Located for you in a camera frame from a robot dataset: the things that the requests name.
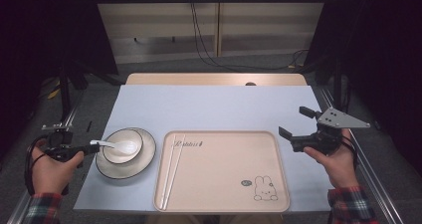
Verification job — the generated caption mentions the black floor cables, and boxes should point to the black floor cables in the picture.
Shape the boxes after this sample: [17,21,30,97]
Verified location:
[189,0,310,73]

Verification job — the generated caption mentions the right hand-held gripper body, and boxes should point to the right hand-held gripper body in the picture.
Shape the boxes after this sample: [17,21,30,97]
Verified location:
[291,107,371,156]

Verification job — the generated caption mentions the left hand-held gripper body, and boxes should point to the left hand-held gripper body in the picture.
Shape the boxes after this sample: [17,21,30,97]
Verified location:
[41,123,89,162]

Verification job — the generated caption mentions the person's left hand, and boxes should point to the person's left hand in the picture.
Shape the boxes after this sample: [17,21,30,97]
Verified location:
[31,138,85,195]

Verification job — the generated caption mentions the white bowl with black rim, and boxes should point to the white bowl with black rim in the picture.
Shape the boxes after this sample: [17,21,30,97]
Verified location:
[102,127,144,165]

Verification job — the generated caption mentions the person's right hand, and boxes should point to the person's right hand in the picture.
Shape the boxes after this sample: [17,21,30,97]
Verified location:
[303,128,358,189]

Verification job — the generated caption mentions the white plate with black rim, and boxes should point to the white plate with black rim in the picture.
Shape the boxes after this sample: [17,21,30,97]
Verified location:
[95,126,157,180]

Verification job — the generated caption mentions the dark curtain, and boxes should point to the dark curtain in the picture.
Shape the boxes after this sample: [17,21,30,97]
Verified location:
[303,0,422,175]
[0,0,118,158]

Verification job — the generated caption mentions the beige tray with rabbit print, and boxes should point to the beige tray with rabbit print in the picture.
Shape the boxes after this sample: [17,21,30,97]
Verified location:
[152,129,291,214]

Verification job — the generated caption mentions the light blue table mat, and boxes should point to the light blue table mat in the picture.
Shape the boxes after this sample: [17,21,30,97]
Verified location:
[73,85,334,214]

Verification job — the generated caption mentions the wooden table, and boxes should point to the wooden table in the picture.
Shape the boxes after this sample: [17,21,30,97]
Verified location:
[124,72,309,87]

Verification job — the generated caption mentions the white ceramic spoon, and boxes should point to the white ceramic spoon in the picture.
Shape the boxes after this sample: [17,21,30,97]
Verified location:
[90,139,139,155]

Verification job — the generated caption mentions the black metal stand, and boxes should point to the black metal stand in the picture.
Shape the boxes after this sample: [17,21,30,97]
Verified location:
[59,59,88,122]

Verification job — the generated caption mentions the gripper black strap cable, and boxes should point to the gripper black strap cable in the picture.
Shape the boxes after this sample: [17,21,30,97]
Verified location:
[341,135,358,170]
[24,134,51,197]

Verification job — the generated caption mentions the left gripper black strap cable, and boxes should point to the left gripper black strap cable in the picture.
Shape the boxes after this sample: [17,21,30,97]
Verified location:
[24,134,51,197]

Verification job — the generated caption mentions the right gripper black strap cable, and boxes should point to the right gripper black strap cable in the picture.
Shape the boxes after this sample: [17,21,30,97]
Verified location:
[341,135,358,170]

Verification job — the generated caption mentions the metal floor rail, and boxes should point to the metal floor rail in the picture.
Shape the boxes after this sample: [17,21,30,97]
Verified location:
[6,91,86,224]
[317,87,404,224]

